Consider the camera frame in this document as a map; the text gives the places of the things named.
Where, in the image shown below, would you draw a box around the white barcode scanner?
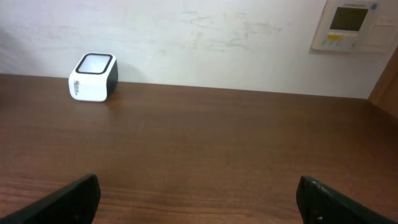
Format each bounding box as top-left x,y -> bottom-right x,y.
68,52 -> 118,102

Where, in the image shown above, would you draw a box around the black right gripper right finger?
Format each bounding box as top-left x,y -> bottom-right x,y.
296,175 -> 397,224

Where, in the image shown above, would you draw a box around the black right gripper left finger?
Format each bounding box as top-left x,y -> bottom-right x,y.
1,174 -> 101,224

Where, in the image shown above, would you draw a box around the white wall control panel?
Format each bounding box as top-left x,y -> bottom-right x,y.
312,0 -> 397,54

